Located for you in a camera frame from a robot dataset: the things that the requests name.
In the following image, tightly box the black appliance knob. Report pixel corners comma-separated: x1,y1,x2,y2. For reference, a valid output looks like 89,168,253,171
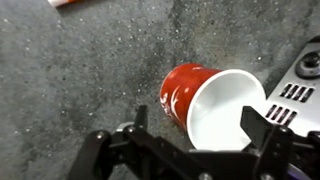
294,50,320,80

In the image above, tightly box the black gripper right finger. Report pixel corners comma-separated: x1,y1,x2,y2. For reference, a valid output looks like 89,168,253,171
239,105,295,180

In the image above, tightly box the red paper cup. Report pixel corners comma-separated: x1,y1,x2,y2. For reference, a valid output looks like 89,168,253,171
158,62,268,152

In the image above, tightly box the orange and white marker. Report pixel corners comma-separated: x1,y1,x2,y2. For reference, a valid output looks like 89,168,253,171
46,0,83,8

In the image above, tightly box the grey metal appliance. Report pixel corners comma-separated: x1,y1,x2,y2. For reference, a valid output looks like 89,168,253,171
262,34,320,138

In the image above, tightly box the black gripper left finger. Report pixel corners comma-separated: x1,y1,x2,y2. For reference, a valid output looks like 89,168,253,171
122,104,192,180

